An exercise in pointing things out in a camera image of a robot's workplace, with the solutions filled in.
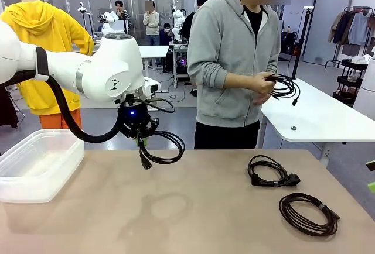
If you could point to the person's right forearm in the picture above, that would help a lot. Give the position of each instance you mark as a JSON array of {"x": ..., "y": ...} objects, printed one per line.
[{"x": 240, "y": 79}]

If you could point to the person in grey hoodie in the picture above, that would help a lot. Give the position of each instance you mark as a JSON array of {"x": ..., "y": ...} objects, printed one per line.
[{"x": 222, "y": 61}]

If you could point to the grey partition panel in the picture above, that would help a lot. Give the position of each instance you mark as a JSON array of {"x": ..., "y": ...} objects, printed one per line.
[{"x": 328, "y": 25}]

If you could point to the black pole stand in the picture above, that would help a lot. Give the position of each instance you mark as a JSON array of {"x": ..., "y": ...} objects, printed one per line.
[{"x": 301, "y": 37}]

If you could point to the background person with black hair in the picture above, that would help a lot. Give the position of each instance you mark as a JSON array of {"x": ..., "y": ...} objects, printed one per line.
[{"x": 118, "y": 4}]

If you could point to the computer tower with lights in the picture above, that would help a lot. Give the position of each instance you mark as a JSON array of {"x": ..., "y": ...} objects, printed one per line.
[{"x": 181, "y": 61}]

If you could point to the small grey table object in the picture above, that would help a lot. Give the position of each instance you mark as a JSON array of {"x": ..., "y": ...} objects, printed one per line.
[{"x": 293, "y": 127}]

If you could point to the black fabric item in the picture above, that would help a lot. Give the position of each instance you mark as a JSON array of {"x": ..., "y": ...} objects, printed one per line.
[{"x": 7, "y": 107}]

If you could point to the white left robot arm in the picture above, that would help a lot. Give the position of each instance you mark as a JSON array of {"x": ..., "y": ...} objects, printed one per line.
[{"x": 111, "y": 61}]

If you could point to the person's right hand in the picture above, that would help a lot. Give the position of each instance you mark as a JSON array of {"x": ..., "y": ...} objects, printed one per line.
[{"x": 265, "y": 83}]

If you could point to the person's left hand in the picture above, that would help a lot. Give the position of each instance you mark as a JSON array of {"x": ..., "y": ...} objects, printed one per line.
[{"x": 260, "y": 99}]

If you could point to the white side table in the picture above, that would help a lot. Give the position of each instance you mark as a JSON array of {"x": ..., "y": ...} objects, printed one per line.
[{"x": 322, "y": 113}]

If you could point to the black utility cart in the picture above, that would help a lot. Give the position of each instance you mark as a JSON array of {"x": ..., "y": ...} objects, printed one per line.
[{"x": 350, "y": 81}]

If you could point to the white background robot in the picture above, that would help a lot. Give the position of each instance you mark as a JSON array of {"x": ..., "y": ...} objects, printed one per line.
[
  {"x": 109, "y": 17},
  {"x": 177, "y": 17}
]

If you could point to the beige coat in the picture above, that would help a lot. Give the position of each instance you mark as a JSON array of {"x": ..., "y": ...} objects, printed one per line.
[{"x": 334, "y": 28}]

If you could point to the seated background person with mask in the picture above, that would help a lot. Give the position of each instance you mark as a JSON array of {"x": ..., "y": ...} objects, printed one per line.
[{"x": 167, "y": 30}]

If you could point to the black bags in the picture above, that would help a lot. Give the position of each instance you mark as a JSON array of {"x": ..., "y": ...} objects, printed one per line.
[{"x": 288, "y": 43}]

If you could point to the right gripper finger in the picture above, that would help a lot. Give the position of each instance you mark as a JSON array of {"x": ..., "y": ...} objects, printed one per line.
[
  {"x": 371, "y": 165},
  {"x": 372, "y": 188}
]

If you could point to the yellow hoodie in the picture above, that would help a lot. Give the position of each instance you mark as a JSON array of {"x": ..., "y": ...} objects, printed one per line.
[{"x": 44, "y": 20}]

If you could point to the dark jacket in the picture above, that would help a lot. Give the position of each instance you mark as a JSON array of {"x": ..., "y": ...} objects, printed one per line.
[{"x": 342, "y": 28}]

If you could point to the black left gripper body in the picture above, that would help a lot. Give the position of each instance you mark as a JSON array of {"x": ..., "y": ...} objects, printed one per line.
[{"x": 133, "y": 116}]

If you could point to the background person in black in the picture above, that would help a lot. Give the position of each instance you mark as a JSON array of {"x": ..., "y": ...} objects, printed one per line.
[{"x": 187, "y": 28}]

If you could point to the pale blue shirt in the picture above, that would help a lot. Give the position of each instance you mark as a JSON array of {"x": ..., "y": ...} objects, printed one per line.
[{"x": 359, "y": 30}]

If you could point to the white device on black stand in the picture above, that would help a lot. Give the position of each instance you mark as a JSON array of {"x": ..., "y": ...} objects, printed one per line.
[{"x": 82, "y": 8}]

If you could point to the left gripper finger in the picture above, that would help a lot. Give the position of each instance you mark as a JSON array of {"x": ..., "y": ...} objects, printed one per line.
[
  {"x": 153, "y": 128},
  {"x": 130, "y": 132}
]

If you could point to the black clothes rack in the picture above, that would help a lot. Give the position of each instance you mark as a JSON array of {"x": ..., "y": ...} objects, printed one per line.
[{"x": 359, "y": 8}]

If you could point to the translucent plastic container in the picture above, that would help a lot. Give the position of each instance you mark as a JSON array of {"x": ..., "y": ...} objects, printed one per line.
[{"x": 35, "y": 160}]

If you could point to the orange shorts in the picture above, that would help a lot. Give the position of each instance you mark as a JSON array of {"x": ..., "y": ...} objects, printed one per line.
[{"x": 48, "y": 122}]

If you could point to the white background desk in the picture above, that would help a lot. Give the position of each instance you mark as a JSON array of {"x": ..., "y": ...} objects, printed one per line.
[{"x": 153, "y": 50}]

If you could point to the background person in beige sweater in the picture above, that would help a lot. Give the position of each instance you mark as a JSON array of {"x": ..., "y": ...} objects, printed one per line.
[{"x": 150, "y": 23}]

